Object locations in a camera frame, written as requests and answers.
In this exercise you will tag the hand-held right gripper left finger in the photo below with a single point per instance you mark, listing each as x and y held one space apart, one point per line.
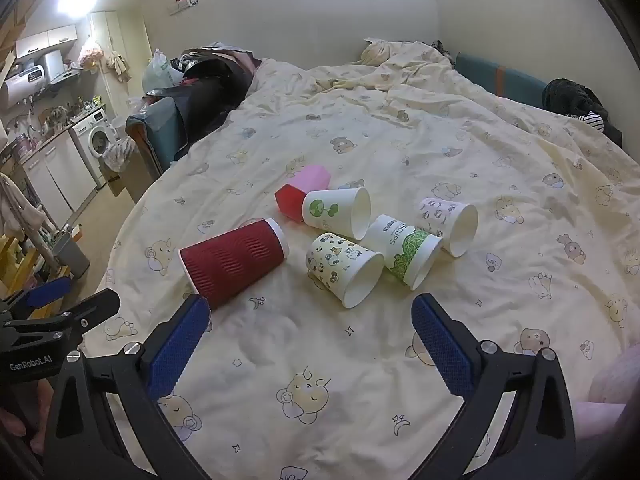
177 347

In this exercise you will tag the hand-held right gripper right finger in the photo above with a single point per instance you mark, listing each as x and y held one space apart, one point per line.
442 347

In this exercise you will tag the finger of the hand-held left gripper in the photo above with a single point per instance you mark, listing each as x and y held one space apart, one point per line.
47 292
92 310

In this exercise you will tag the cartoon animal print paper cup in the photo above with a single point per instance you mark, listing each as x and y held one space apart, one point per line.
330 260

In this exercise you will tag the red ribbed paper cup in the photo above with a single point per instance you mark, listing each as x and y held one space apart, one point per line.
230 260

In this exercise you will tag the green leaf print paper cup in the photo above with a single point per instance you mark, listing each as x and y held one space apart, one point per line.
400 245

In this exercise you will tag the white cup with pink print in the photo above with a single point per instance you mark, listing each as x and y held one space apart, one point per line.
440 215

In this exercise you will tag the white cup with green tree logo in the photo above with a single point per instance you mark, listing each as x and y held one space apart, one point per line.
325 207

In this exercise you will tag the small red cup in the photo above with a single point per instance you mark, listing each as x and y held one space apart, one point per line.
287 200

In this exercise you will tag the grey waste bin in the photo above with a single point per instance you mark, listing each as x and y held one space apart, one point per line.
70 255

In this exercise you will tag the hanging pale towel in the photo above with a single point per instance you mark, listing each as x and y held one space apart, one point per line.
17 207

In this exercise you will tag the white base cabinet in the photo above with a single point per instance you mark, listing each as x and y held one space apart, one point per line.
57 170

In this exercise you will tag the cardboard box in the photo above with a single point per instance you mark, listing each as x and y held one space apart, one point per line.
114 182

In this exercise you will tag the clear plastic bag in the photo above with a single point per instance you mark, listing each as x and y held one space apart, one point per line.
120 155

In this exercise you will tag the white washing machine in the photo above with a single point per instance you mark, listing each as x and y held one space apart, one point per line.
95 140

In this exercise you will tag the person's leg in pink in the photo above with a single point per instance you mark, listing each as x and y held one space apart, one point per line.
612 385

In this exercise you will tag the cream bear print blanket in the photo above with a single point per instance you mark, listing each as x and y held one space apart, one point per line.
400 150

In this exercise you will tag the white water heater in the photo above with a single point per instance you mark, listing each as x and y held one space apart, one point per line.
25 85

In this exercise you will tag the silver range hood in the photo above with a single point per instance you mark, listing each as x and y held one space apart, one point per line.
57 67

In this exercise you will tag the hanging beige cloth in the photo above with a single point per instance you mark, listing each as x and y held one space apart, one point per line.
117 65

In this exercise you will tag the pile of dark clothes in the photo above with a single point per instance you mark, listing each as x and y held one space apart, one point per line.
210 95

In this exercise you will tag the white plastic bag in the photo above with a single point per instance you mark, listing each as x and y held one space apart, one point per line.
157 72

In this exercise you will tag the striped cloth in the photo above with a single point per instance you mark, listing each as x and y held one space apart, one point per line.
590 121

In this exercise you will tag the dark crumpled garment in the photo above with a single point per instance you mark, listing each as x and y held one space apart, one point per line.
575 97

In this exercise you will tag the teal bed frame panel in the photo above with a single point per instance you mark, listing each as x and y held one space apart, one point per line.
480 75
155 130

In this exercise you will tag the white wall cabinets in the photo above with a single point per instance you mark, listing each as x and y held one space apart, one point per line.
47 40

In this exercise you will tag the red wall ornament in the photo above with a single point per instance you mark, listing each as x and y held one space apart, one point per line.
185 0

